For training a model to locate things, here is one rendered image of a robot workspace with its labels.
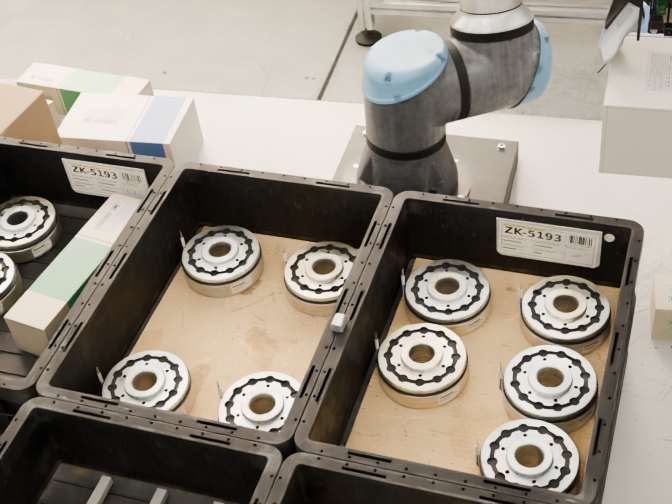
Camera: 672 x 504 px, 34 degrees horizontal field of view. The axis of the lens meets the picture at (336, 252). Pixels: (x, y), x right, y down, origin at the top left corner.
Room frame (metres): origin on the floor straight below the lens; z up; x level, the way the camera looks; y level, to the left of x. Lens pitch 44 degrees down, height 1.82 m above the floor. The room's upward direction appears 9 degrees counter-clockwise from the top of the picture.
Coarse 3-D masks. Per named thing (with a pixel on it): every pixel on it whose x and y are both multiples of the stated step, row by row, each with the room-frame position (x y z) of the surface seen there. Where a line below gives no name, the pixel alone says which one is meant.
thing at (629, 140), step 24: (624, 48) 0.95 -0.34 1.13; (648, 48) 0.95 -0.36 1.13; (624, 72) 0.91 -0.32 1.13; (648, 72) 0.91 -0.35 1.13; (624, 96) 0.87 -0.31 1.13; (648, 96) 0.87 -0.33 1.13; (624, 120) 0.86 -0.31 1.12; (648, 120) 0.85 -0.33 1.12; (624, 144) 0.86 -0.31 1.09; (648, 144) 0.85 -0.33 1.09; (600, 168) 0.86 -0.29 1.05; (624, 168) 0.85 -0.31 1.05; (648, 168) 0.85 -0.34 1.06
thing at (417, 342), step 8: (408, 344) 0.82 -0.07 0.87; (416, 344) 0.82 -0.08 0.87; (424, 344) 0.82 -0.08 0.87; (432, 344) 0.81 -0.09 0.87; (408, 352) 0.81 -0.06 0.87; (440, 352) 0.80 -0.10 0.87; (408, 360) 0.80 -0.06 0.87; (432, 360) 0.79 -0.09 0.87; (440, 360) 0.79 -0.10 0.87; (408, 368) 0.79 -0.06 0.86; (416, 368) 0.78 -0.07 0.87; (424, 368) 0.78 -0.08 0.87; (432, 368) 0.78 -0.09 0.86
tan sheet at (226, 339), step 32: (288, 256) 1.03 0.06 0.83; (256, 288) 0.98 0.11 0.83; (160, 320) 0.95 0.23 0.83; (192, 320) 0.94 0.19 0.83; (224, 320) 0.94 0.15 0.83; (256, 320) 0.93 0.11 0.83; (288, 320) 0.92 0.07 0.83; (320, 320) 0.91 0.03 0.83; (192, 352) 0.89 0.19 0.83; (224, 352) 0.88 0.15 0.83; (256, 352) 0.88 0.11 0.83; (288, 352) 0.87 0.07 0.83; (224, 384) 0.83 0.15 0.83
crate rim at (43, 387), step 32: (160, 192) 1.08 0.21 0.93; (352, 192) 1.03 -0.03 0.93; (384, 192) 1.02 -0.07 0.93; (128, 256) 0.97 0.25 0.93; (352, 288) 0.86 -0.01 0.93; (64, 352) 0.83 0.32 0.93; (320, 352) 0.77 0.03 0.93; (160, 416) 0.72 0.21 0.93; (192, 416) 0.71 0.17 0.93; (288, 416) 0.69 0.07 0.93; (288, 448) 0.66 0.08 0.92
